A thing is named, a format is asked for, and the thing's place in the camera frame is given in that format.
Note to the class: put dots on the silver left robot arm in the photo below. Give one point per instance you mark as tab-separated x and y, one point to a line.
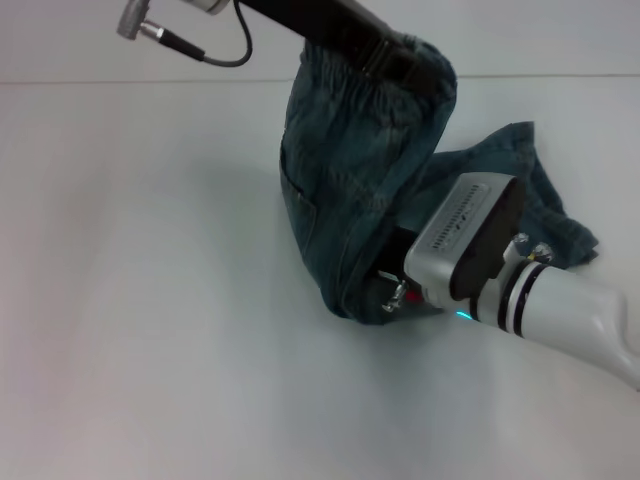
212	4

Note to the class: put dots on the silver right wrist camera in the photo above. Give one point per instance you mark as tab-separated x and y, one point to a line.
460	235

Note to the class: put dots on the blue denim shorts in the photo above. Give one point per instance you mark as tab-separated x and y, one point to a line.
360	150

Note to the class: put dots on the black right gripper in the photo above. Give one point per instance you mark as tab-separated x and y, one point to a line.
395	250

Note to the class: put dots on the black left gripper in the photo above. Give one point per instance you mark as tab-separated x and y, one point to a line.
325	22

